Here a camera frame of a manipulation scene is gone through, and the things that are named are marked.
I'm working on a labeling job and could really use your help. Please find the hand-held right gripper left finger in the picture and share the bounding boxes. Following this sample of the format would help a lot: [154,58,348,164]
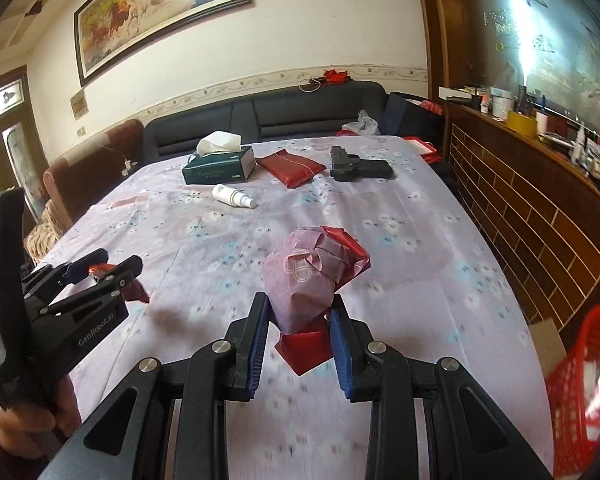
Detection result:
[42,291,272,480]

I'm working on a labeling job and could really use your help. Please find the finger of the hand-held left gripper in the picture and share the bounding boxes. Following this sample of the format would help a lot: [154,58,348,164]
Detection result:
[22,248,109,293]
[37,255,144,317]

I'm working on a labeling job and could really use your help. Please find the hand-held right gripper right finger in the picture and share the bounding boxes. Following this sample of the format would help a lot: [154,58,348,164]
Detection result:
[328,292,553,480]

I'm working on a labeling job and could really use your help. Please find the red snack wrapper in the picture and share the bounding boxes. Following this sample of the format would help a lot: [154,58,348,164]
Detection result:
[87,261,151,304]

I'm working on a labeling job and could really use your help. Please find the red paper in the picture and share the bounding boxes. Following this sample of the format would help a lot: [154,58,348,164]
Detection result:
[261,225,372,376]

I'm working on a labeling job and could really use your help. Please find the red plastic basket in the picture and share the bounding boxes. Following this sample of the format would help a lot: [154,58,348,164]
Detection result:
[545,302,600,478]

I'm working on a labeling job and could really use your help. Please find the person's left hand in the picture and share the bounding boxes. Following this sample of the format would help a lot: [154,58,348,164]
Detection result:
[0,372,83,461]

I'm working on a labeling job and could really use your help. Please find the tan woven chair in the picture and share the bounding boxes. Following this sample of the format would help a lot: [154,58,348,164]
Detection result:
[24,200,73,264]

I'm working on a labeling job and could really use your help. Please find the brown armchair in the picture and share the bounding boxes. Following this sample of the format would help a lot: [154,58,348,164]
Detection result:
[42,119,146,231]

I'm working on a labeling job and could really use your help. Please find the floral tablecloth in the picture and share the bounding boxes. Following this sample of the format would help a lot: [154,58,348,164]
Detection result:
[30,135,556,480]

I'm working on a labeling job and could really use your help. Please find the dark green tissue box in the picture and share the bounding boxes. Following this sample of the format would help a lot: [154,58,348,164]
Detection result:
[182,131,256,186]

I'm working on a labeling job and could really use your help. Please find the wooden door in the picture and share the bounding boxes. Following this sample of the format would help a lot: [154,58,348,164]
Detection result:
[0,65,48,201]

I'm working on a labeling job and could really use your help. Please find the red flat packet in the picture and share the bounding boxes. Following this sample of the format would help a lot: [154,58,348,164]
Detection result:
[256,149,327,189]

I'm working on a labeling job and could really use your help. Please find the black toy pistol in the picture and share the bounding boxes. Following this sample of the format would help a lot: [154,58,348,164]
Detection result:
[329,146,396,182]

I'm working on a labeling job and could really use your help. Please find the cardboard piece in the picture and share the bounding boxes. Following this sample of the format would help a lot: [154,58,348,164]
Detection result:
[527,317,568,376]

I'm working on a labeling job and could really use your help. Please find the red white gift bag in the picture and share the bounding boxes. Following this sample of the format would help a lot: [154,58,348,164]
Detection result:
[402,135,446,165]

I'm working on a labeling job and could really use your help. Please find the white plastic bag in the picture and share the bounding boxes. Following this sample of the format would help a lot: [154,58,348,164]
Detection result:
[341,110,381,136]

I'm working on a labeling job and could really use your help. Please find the dark sofa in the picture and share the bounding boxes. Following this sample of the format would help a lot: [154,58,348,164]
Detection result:
[144,80,387,163]

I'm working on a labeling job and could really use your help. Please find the dark shopping bag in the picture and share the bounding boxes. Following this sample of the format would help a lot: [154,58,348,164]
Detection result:
[382,92,446,148]

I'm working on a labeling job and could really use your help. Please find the framed horse painting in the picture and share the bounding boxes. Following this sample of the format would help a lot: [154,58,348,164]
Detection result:
[73,0,252,87]

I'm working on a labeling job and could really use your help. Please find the white boxes on counter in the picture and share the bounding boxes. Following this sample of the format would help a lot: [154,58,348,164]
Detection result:
[490,87,513,118]

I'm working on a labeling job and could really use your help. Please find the slim white spray bottle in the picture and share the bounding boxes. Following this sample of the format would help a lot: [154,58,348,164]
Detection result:
[571,122,586,163]

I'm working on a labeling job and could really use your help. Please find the etched glass partition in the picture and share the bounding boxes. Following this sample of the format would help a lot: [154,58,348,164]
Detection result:
[467,0,600,131]

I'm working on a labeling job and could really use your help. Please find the small wall plaque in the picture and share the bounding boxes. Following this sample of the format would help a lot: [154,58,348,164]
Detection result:
[69,87,89,121]

